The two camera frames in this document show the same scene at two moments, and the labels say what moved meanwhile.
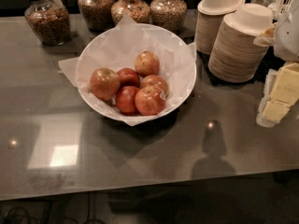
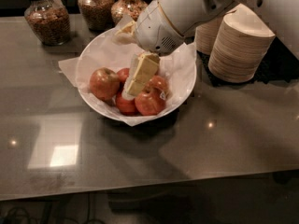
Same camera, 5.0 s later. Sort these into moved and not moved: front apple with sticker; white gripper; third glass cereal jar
Moved: white gripper
Not moved: third glass cereal jar; front apple with sticker
